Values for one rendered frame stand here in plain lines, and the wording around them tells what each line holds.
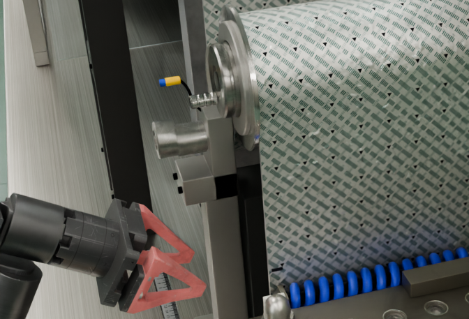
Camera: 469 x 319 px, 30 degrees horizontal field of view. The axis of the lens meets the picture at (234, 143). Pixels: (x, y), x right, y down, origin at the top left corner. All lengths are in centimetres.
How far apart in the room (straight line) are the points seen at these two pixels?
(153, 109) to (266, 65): 82
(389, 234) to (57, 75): 103
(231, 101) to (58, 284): 47
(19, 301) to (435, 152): 44
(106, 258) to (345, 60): 29
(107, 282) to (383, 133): 31
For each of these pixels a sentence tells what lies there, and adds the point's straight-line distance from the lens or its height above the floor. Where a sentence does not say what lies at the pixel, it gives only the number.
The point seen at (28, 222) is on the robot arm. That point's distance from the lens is 82.
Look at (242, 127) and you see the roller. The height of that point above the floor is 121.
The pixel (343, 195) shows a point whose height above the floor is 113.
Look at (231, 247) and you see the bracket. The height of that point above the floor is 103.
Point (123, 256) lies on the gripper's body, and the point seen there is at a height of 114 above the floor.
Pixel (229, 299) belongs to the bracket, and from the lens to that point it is 104.
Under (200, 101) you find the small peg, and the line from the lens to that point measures 88.
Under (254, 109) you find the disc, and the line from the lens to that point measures 81.
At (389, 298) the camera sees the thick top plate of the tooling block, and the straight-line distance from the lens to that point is 93.
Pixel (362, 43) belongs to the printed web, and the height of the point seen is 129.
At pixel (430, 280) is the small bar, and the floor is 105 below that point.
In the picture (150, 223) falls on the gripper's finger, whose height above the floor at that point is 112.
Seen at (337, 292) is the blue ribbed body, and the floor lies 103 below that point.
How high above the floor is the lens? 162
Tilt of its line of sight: 29 degrees down
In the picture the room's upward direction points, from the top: 5 degrees counter-clockwise
